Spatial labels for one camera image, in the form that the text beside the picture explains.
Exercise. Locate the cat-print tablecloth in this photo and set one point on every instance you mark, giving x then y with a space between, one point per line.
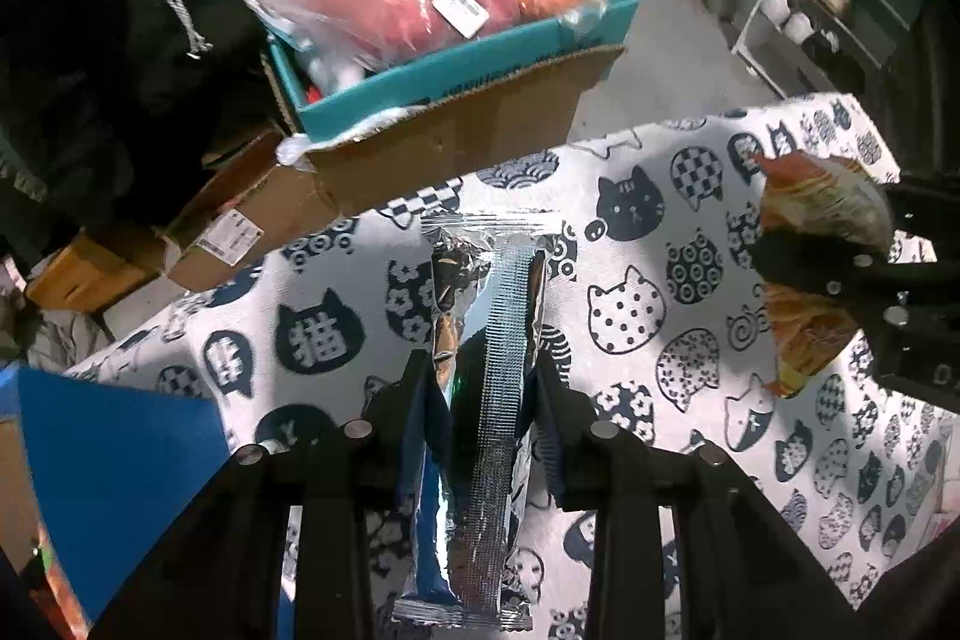
675 385

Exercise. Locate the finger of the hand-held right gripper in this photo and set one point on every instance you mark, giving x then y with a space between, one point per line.
810 269
926 197

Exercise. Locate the brown labelled cardboard box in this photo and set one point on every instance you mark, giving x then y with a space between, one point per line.
247 212

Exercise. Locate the teal cardboard box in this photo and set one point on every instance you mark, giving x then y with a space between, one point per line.
465 74

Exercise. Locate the blue box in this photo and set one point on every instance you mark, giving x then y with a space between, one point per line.
112 475

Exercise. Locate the silver foil snack packet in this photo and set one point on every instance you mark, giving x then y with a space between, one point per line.
487 385

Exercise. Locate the small brown cardboard box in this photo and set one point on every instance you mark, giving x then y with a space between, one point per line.
90 269

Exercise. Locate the orange green snack bag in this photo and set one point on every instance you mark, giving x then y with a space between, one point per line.
817 205

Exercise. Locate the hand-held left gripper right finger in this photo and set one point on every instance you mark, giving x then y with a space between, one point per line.
562 452

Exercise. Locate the white shoe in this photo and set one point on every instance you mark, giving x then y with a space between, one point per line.
799 27
776 6

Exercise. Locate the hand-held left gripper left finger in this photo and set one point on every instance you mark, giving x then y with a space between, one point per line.
409 415

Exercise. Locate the black jacket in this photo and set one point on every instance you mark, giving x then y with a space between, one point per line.
90 85

